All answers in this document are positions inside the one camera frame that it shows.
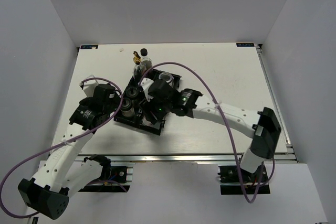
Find black four-compartment tray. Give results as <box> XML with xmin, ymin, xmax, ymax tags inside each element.
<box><xmin>113</xmin><ymin>78</ymin><xmax>167</xmax><ymax>135</ymax></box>

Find black lid pepper shaker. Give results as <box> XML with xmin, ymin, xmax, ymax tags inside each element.
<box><xmin>120</xmin><ymin>98</ymin><xmax>135</xmax><ymax>118</ymax></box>

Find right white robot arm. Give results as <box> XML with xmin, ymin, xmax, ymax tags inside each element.
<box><xmin>140</xmin><ymin>78</ymin><xmax>281</xmax><ymax>182</ymax></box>

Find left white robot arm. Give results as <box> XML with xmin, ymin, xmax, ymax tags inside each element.
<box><xmin>18</xmin><ymin>82</ymin><xmax>121</xmax><ymax>220</ymax></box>

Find clear glass oil bottle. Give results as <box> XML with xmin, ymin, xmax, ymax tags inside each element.
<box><xmin>133</xmin><ymin>51</ymin><xmax>142</xmax><ymax>82</ymax></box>

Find black lid spice shaker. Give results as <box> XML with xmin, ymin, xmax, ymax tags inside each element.
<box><xmin>125</xmin><ymin>86</ymin><xmax>139</xmax><ymax>100</ymax></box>

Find blue corner label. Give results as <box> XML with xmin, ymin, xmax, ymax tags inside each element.
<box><xmin>80</xmin><ymin>45</ymin><xmax>98</xmax><ymax>50</ymax></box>
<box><xmin>236</xmin><ymin>42</ymin><xmax>255</xmax><ymax>47</ymax></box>

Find right blue corner label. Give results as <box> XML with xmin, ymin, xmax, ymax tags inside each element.
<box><xmin>236</xmin><ymin>42</ymin><xmax>255</xmax><ymax>47</ymax></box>

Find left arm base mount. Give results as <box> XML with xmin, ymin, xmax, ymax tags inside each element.
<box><xmin>79</xmin><ymin>155</ymin><xmax>133</xmax><ymax>193</ymax></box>

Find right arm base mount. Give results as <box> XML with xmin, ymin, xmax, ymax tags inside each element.
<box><xmin>217</xmin><ymin>165</ymin><xmax>270</xmax><ymax>195</ymax></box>

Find left blue corner label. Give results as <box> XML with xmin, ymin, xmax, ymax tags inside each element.
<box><xmin>80</xmin><ymin>45</ymin><xmax>98</xmax><ymax>50</ymax></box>

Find aluminium table rail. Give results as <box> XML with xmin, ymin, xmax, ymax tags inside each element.
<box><xmin>75</xmin><ymin>153</ymin><xmax>297</xmax><ymax>163</ymax></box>

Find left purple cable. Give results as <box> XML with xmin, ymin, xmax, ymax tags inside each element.
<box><xmin>0</xmin><ymin>77</ymin><xmax>123</xmax><ymax>218</ymax></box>

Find clear glass jar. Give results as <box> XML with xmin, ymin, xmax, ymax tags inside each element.
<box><xmin>159</xmin><ymin>72</ymin><xmax>174</xmax><ymax>87</ymax></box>

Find dark soy sauce bottle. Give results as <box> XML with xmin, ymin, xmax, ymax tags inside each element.
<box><xmin>139</xmin><ymin>48</ymin><xmax>152</xmax><ymax>75</ymax></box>

